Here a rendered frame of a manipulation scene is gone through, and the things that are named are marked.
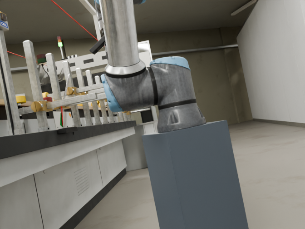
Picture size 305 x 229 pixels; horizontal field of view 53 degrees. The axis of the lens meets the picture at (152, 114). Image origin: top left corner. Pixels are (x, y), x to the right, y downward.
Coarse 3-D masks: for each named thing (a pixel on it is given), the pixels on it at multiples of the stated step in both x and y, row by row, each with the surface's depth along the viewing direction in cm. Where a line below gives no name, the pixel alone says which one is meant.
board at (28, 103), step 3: (0, 99) 152; (3, 99) 155; (0, 102) 152; (3, 102) 154; (27, 102) 178; (30, 102) 182; (0, 105) 155; (3, 105) 157; (21, 105) 171; (24, 105) 174; (27, 105) 178; (30, 105) 181; (78, 105) 265; (69, 108) 245; (78, 108) 264; (81, 108) 272; (90, 108) 299; (99, 108) 333
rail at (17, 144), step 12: (120, 120) 352; (132, 120) 400; (36, 132) 138; (48, 132) 149; (72, 132) 181; (84, 132) 203; (96, 132) 229; (108, 132) 266; (0, 144) 110; (12, 144) 117; (24, 144) 125; (36, 144) 136; (48, 144) 147; (0, 156) 108
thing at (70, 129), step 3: (60, 129) 160; (63, 129) 160; (66, 129) 161; (69, 129) 165; (72, 129) 169; (75, 129) 174; (60, 132) 160; (63, 132) 160; (66, 132) 160; (69, 132) 176
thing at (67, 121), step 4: (56, 112) 168; (60, 112) 173; (64, 112) 179; (68, 112) 185; (56, 116) 167; (64, 116) 178; (68, 116) 184; (56, 120) 166; (64, 120) 177; (68, 120) 183; (56, 124) 165; (64, 124) 176; (68, 124) 181; (72, 124) 188; (56, 128) 164; (60, 128) 169
